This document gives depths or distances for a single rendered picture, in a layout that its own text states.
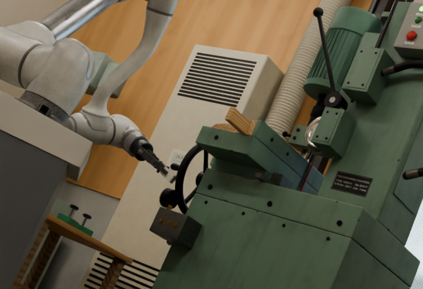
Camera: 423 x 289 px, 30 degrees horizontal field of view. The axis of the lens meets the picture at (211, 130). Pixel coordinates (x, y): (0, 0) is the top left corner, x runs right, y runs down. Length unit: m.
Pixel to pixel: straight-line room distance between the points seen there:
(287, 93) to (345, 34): 1.55
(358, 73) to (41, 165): 0.97
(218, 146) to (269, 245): 0.34
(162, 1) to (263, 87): 1.50
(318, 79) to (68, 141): 0.85
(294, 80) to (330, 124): 1.88
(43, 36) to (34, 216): 0.62
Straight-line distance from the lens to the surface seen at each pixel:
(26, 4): 5.51
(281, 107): 4.16
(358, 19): 2.69
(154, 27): 2.86
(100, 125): 2.84
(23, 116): 2.29
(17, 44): 2.51
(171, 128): 4.32
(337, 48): 2.65
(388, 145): 2.35
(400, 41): 2.44
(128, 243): 4.17
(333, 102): 2.43
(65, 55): 2.41
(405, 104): 2.39
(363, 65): 2.42
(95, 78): 4.67
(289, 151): 2.46
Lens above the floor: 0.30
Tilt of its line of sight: 14 degrees up
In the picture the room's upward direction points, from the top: 25 degrees clockwise
